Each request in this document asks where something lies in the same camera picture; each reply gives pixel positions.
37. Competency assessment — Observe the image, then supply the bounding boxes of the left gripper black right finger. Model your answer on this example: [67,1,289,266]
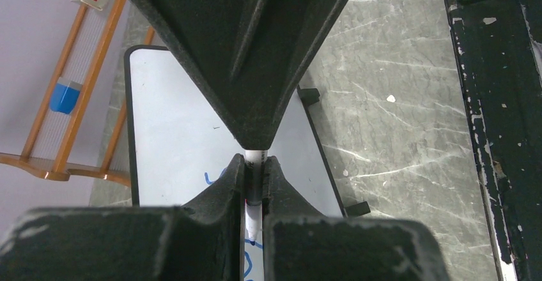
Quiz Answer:
[263,156,449,280]

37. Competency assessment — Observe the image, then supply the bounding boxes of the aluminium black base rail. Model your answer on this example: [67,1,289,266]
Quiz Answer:
[444,0,541,280]

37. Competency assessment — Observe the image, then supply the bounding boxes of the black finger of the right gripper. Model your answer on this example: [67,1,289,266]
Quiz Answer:
[129,0,349,150]

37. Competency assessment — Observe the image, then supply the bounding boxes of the orange wooden shelf rack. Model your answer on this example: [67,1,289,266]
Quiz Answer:
[1,0,131,186]

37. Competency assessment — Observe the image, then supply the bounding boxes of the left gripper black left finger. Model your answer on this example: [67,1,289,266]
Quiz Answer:
[1,154,245,280]

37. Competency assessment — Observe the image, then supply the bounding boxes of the small whiteboard black frame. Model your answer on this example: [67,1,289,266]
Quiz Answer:
[124,45,370,218]

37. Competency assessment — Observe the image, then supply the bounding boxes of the white blue marker pen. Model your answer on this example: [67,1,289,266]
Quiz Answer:
[245,150,268,245]

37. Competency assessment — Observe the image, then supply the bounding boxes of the blue eraser on shelf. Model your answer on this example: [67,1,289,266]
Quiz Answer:
[49,77,82,114]

